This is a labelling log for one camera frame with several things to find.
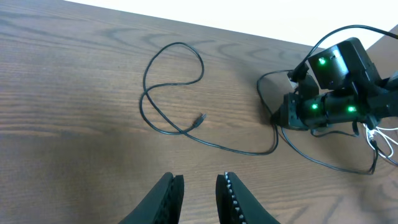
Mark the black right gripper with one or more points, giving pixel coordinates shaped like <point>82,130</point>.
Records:
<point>287,116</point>

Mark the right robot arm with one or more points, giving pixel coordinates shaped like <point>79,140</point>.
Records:
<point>337,85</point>

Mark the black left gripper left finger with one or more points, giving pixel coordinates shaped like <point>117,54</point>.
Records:
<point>162,205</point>

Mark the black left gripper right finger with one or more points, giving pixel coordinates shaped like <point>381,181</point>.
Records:
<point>236,204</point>

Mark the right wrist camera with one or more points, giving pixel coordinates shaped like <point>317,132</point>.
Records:
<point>294,85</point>

